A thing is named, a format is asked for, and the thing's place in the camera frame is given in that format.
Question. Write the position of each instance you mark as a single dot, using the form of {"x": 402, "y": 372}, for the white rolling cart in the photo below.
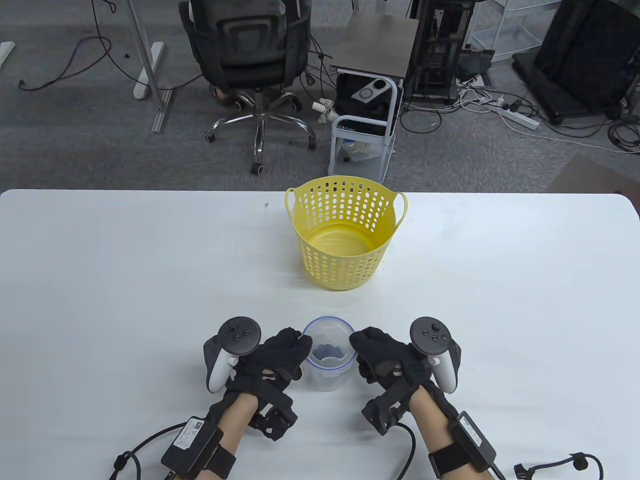
{"x": 372, "y": 55}

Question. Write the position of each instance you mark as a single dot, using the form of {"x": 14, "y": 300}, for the black mesh office chair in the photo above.
{"x": 250, "y": 45}

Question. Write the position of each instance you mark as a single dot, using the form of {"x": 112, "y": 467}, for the black and white right controller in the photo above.
{"x": 431, "y": 336}

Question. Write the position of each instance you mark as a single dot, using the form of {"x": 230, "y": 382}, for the person's right thumb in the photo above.
{"x": 366, "y": 371}

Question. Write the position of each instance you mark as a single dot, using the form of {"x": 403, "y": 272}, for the person's left forearm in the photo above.
{"x": 232, "y": 425}

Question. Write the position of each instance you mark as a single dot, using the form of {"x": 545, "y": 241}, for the black and white controller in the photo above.
{"x": 239, "y": 336}
{"x": 431, "y": 336}

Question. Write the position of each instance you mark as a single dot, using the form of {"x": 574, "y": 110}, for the black device with grey disc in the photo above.
{"x": 362, "y": 100}

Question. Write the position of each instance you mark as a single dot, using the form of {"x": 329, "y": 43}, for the clear plastic container blue rim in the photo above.
{"x": 330, "y": 377}

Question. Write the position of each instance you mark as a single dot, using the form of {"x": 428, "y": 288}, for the person's left thumb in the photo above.
{"x": 295, "y": 374}

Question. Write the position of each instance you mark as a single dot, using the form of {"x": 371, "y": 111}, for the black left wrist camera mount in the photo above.
{"x": 272, "y": 417}

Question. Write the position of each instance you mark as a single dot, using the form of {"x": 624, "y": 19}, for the large black screen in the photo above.
{"x": 585, "y": 55}

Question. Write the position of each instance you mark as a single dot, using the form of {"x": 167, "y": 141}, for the black open computer tower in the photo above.
{"x": 435, "y": 50}

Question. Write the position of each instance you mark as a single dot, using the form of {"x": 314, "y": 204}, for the white desk foot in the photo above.
{"x": 6, "y": 52}

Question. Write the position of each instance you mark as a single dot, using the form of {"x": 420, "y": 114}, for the yellow perforated plastic basket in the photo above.
{"x": 345, "y": 260}

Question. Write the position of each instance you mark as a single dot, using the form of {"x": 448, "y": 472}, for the black and white left controller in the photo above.
{"x": 239, "y": 336}

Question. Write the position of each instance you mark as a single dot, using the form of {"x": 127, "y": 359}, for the dark small pieces in container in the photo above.
{"x": 328, "y": 351}

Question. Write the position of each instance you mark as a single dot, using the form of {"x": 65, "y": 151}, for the white desk leg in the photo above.
{"x": 145, "y": 50}

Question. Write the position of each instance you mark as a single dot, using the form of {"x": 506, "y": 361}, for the person's right hand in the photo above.
{"x": 395, "y": 360}

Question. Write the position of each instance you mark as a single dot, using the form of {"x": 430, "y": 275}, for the person's left hand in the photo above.
{"x": 265, "y": 365}

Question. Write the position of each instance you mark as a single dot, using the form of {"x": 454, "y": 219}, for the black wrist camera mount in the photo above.
{"x": 272, "y": 417}
{"x": 385, "y": 410}

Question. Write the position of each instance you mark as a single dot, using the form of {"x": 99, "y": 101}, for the aluminium profile leg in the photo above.
{"x": 164, "y": 107}

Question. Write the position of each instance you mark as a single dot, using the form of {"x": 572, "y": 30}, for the person's right forearm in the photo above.
{"x": 440, "y": 425}

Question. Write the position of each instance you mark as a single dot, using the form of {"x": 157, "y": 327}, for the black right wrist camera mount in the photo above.
{"x": 385, "y": 410}

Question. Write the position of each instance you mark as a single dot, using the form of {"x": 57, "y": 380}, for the white power strip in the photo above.
{"x": 520, "y": 119}

